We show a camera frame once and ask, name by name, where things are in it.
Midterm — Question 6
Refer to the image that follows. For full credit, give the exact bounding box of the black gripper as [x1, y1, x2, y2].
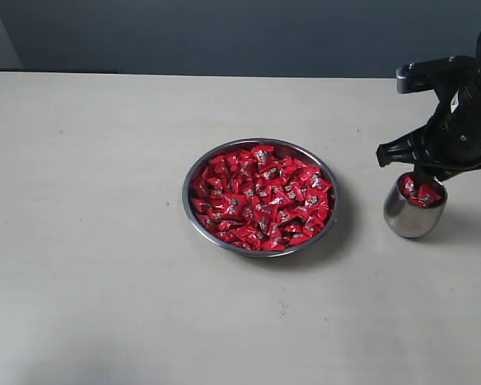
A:
[376, 79, 481, 188]

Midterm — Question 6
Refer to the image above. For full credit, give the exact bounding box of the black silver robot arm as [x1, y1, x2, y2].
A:
[376, 32, 481, 181]

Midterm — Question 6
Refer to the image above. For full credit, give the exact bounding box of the steel cup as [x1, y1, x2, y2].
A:
[383, 171, 448, 239]

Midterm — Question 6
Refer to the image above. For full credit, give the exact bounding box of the round steel plate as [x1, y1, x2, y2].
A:
[181, 137, 342, 259]

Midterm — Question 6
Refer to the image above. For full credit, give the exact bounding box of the pile of red candies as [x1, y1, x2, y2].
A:
[189, 145, 333, 252]

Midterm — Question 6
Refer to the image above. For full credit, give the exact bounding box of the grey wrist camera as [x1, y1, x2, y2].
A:
[396, 55, 478, 94]

